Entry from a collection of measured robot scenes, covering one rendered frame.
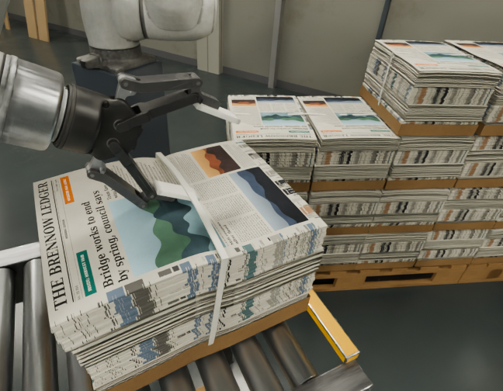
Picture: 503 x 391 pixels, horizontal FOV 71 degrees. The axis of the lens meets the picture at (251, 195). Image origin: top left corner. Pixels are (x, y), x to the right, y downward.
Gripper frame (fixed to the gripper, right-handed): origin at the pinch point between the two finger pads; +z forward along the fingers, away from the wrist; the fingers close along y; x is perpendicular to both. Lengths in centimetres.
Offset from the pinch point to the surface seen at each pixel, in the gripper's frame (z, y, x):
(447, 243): 143, 16, -18
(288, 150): 54, 8, -44
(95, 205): -11.8, 13.5, -3.0
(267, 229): 7.4, 4.0, 10.8
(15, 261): -17, 42, -22
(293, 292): 19.8, 15.2, 12.5
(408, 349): 127, 58, 4
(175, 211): -2.7, 8.8, 2.6
